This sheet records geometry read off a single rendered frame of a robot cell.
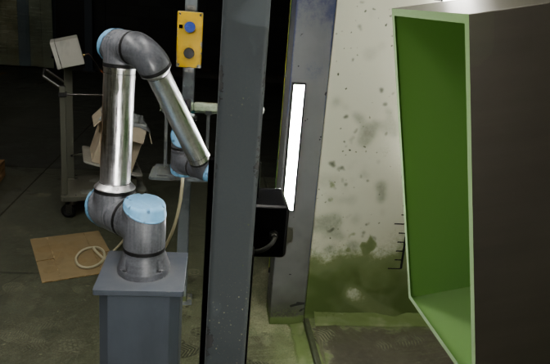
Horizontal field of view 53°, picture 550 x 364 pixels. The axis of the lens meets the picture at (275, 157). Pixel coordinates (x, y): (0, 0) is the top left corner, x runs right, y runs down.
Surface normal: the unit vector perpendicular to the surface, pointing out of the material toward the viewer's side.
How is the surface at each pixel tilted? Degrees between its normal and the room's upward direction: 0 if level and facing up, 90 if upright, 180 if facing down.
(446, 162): 90
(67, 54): 90
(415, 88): 90
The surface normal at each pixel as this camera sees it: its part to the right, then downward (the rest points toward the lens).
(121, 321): 0.10, 0.28
